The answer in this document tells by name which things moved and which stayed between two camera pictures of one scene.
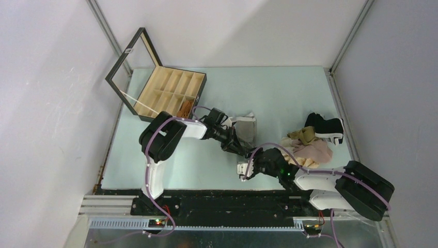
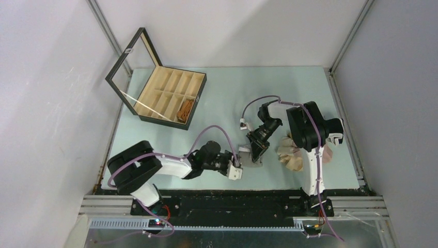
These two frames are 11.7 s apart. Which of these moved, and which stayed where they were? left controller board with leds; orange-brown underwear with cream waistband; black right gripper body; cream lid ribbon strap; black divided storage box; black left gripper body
Moved: black left gripper body; black right gripper body
Stayed: orange-brown underwear with cream waistband; left controller board with leds; black divided storage box; cream lid ribbon strap
